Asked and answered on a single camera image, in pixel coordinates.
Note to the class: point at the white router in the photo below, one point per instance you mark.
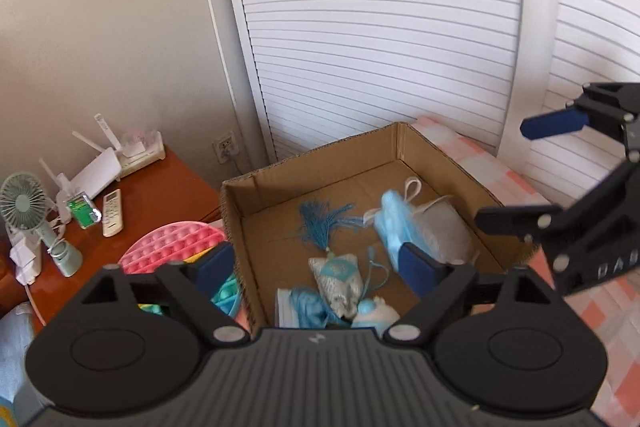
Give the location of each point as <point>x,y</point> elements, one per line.
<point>92,174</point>

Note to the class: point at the rainbow pop bubble toy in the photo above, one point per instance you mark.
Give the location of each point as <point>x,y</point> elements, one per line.
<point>165,242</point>

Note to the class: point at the small green desk fan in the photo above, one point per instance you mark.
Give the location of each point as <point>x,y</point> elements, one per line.
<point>22,202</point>

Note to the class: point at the white louvered closet door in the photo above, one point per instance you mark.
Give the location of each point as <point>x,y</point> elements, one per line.
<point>380,32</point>

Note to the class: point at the blue and white round toy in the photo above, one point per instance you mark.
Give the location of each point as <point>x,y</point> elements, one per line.
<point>375,314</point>

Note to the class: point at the bundle of blue face masks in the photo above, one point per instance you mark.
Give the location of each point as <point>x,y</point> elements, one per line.
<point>305,307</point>

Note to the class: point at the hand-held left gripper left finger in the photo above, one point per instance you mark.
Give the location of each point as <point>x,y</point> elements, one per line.
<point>215,264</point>

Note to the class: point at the grey-blue cloud print bedding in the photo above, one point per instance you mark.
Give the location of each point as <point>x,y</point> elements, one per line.
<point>15,357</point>

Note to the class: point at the small green box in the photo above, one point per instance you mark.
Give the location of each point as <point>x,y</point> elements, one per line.
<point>84,211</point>

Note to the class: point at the grey pouch with white loop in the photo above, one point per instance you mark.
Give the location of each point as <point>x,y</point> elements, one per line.
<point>445,229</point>

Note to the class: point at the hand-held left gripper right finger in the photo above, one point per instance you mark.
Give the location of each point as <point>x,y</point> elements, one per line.
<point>420,264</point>

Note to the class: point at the pink checked tablecloth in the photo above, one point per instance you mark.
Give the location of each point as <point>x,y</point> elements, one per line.
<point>500,167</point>

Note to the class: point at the white power adapter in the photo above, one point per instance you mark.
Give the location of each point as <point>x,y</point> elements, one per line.
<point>27,257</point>

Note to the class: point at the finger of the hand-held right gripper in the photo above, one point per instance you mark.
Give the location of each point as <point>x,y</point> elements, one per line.
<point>550,124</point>
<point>510,219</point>

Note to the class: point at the white remote control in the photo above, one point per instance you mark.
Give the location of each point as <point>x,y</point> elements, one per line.
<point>112,213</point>

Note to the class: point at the wooden nightstand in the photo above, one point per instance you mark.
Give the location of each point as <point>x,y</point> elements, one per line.
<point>165,192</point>

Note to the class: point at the wall socket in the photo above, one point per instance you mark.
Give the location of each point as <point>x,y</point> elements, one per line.
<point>226,148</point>

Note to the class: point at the cardboard box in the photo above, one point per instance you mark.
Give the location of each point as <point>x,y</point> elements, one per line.
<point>280,227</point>

